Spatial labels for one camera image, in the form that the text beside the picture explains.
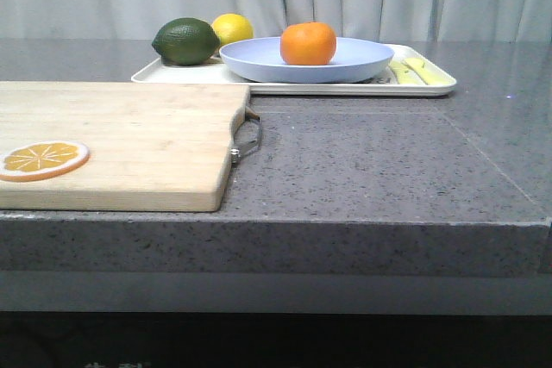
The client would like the light blue plate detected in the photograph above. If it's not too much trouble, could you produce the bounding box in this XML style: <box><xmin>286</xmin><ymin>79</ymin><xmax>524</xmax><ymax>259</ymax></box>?
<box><xmin>219</xmin><ymin>37</ymin><xmax>394</xmax><ymax>84</ymax></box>

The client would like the orange mandarin fruit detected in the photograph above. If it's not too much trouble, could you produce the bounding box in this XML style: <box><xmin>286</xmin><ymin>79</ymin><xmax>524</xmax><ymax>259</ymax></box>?
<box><xmin>279</xmin><ymin>22</ymin><xmax>337</xmax><ymax>65</ymax></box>

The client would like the cream rectangular tray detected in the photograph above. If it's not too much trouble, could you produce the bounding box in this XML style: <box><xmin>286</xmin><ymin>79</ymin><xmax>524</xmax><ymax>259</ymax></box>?
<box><xmin>131</xmin><ymin>44</ymin><xmax>457</xmax><ymax>97</ymax></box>

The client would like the wooden cutting board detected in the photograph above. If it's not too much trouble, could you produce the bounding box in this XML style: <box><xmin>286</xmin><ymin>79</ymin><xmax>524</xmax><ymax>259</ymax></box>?
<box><xmin>1</xmin><ymin>81</ymin><xmax>250</xmax><ymax>212</ymax></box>

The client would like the yellow lemon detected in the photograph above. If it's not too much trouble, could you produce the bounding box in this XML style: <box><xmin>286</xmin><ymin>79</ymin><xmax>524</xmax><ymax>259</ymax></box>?
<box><xmin>211</xmin><ymin>13</ymin><xmax>254</xmax><ymax>46</ymax></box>

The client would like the green lime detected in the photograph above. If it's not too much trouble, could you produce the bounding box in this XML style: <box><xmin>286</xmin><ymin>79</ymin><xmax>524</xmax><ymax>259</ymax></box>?
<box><xmin>152</xmin><ymin>17</ymin><xmax>221</xmax><ymax>65</ymax></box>

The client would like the orange slice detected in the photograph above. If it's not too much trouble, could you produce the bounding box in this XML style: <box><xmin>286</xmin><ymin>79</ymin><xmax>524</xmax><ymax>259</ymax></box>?
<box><xmin>1</xmin><ymin>140</ymin><xmax>90</xmax><ymax>182</ymax></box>

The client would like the metal cutting board handle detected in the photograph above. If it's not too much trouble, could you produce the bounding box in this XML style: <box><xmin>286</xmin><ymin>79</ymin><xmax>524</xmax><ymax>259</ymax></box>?
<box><xmin>229</xmin><ymin>107</ymin><xmax>262</xmax><ymax>165</ymax></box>

